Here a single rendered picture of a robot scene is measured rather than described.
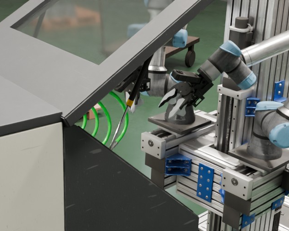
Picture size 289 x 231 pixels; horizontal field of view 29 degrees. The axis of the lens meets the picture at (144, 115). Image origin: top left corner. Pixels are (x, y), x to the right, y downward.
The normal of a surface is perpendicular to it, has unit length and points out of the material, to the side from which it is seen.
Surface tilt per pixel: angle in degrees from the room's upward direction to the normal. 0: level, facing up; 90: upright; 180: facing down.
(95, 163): 90
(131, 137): 0
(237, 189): 90
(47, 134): 90
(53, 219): 90
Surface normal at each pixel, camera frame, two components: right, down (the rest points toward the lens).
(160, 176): -0.72, 0.23
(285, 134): 0.11, 0.48
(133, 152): 0.04, -0.93
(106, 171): 0.63, 0.31
